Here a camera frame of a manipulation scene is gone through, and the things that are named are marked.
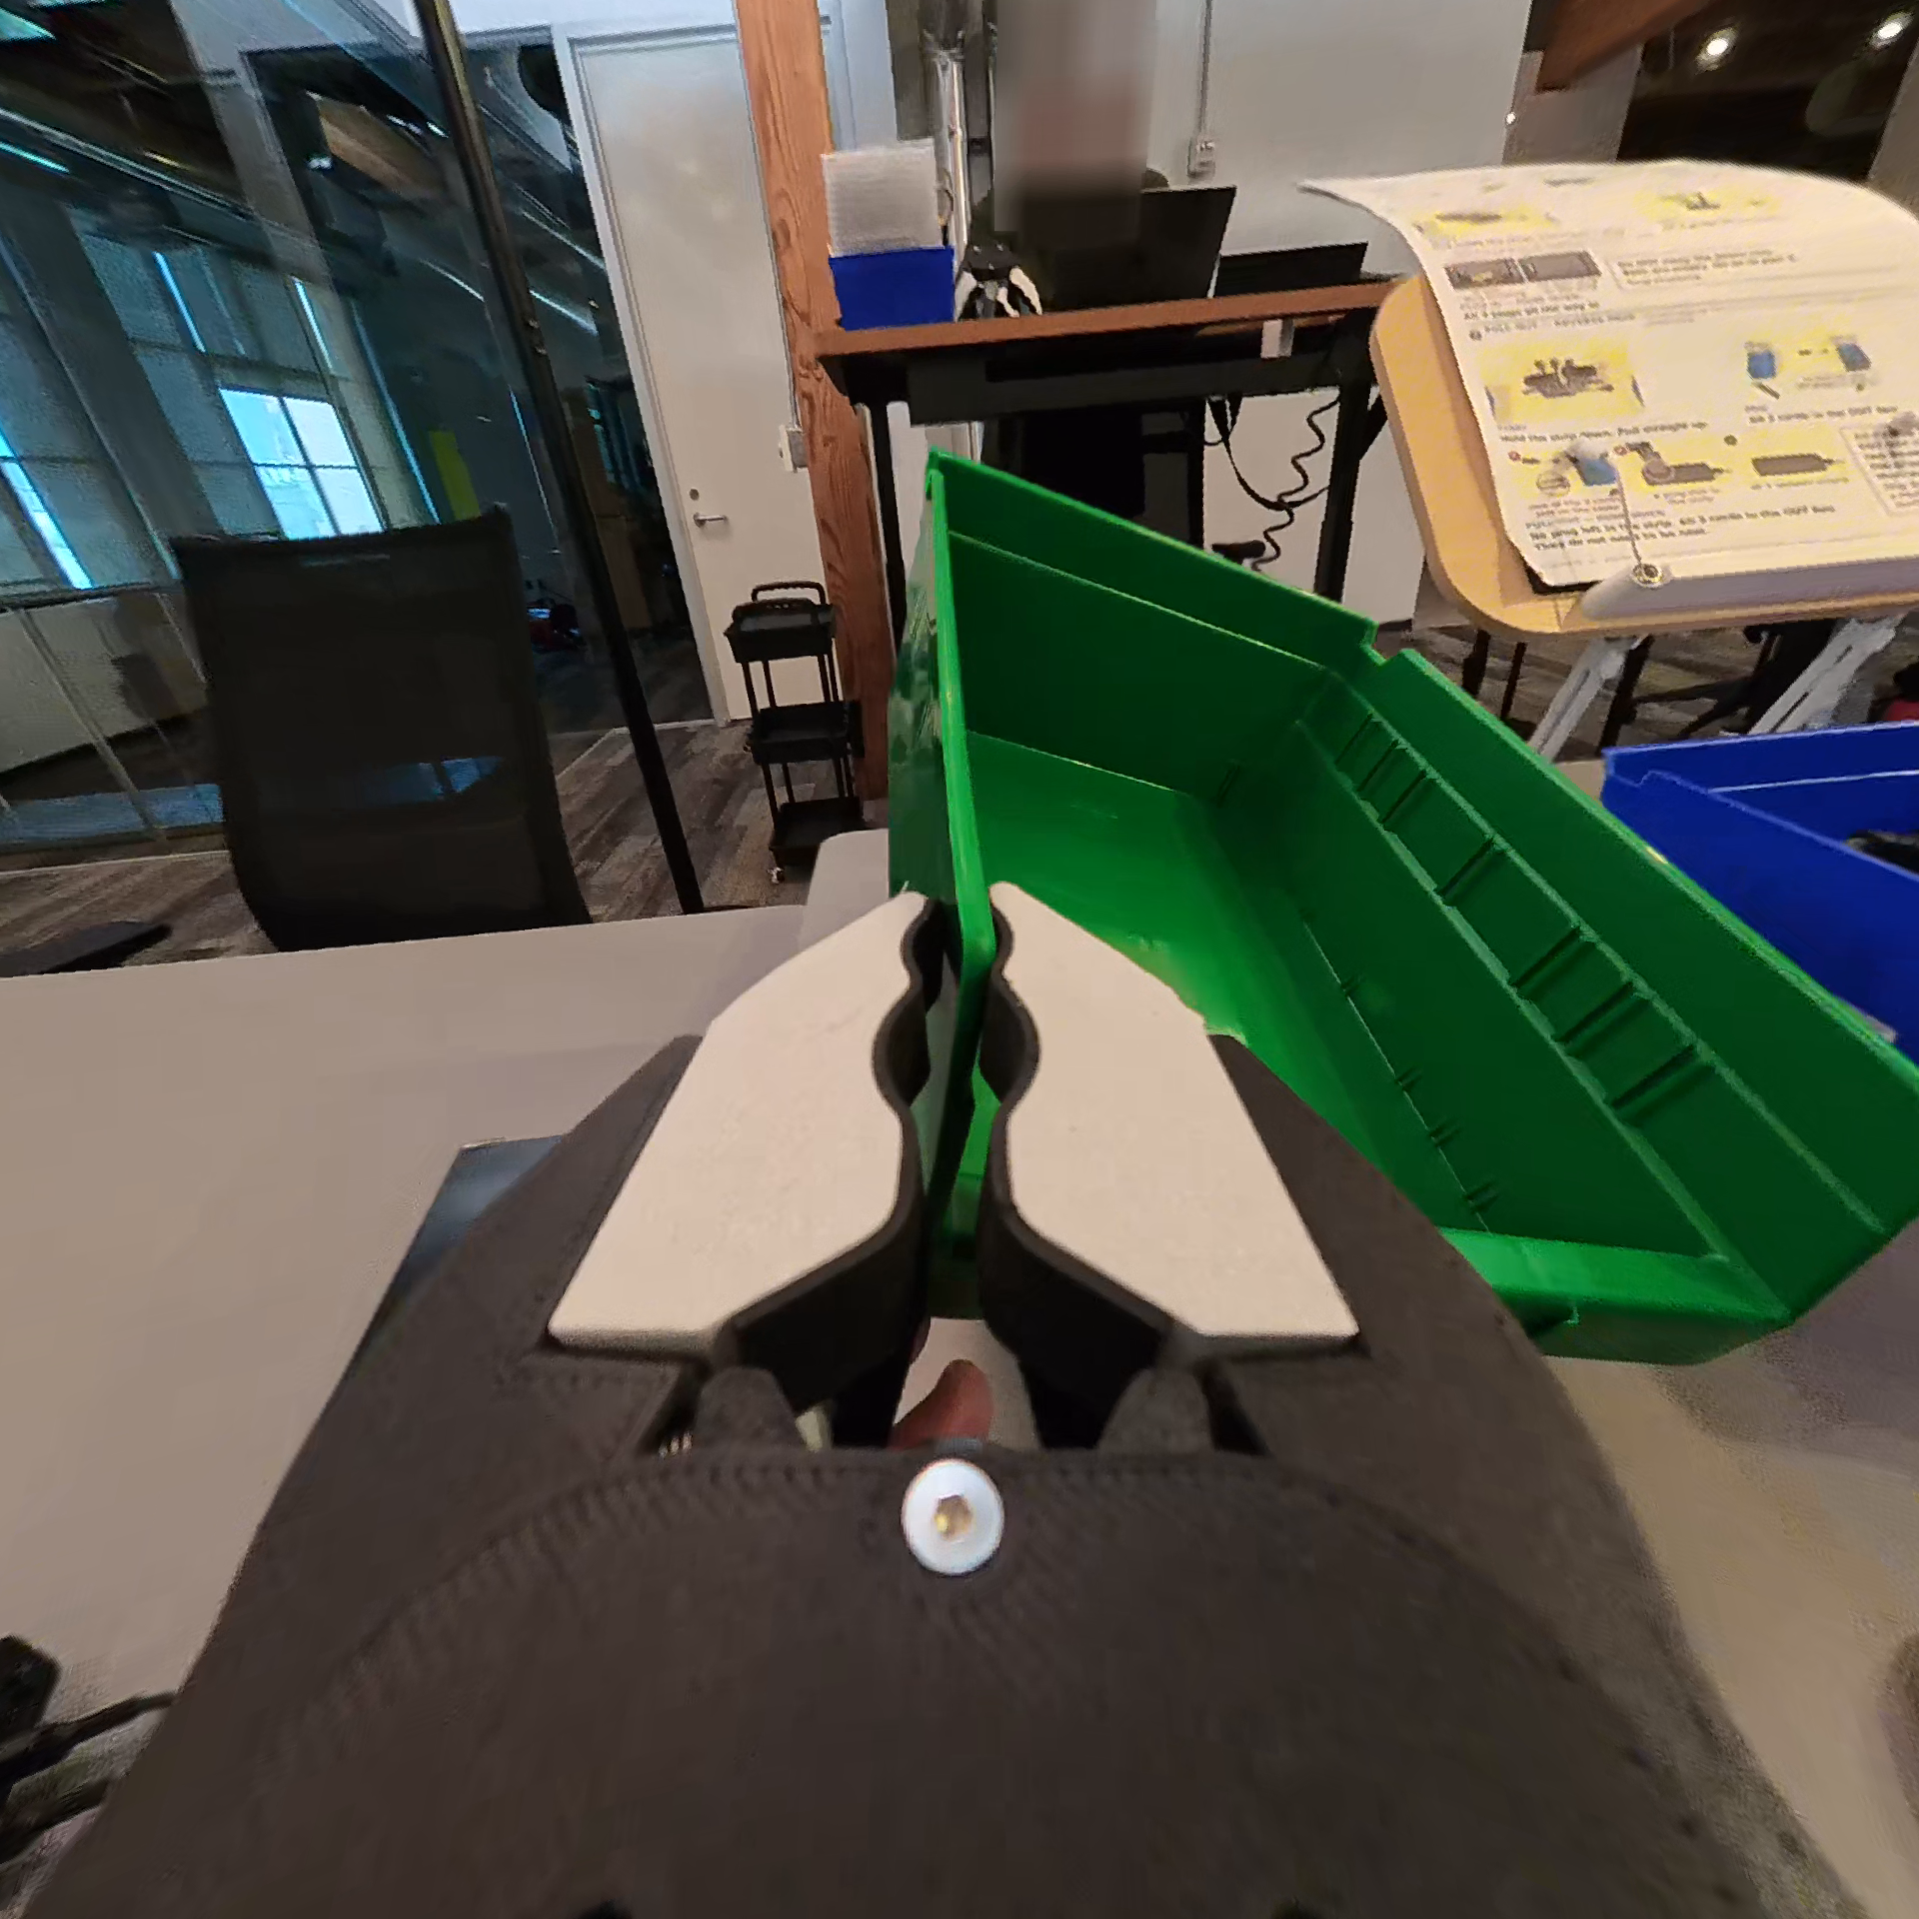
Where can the glass window wall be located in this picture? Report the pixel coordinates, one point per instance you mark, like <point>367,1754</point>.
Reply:
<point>150,375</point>

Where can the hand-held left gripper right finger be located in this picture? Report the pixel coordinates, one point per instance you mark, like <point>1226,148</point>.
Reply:
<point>1170,1184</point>

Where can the wooden edged desk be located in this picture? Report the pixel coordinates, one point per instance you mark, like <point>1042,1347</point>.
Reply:
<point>1080,323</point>

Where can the blue storage bin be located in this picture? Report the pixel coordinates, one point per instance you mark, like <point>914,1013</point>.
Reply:
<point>891,288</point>

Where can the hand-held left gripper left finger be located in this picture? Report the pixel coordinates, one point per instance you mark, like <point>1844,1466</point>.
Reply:
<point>751,1184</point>

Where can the green plastic bin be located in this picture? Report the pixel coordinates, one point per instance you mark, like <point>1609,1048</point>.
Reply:
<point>1142,840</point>

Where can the round wooden side table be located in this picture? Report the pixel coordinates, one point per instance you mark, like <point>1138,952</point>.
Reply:
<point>1447,510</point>

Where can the printed instruction sheet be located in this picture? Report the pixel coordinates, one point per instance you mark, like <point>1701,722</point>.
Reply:
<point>1651,300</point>

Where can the black laptop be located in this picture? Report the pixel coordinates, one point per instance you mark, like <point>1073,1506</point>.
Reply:
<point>1142,240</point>

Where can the blue plastic bin with label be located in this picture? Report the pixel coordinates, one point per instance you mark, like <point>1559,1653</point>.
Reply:
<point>1755,869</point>

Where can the black chair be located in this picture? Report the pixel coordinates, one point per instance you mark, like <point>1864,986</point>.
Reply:
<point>376,720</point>

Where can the black rolling cart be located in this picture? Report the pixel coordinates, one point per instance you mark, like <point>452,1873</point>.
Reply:
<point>795,750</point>

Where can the white door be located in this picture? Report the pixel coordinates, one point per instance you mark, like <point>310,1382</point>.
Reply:
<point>676,375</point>

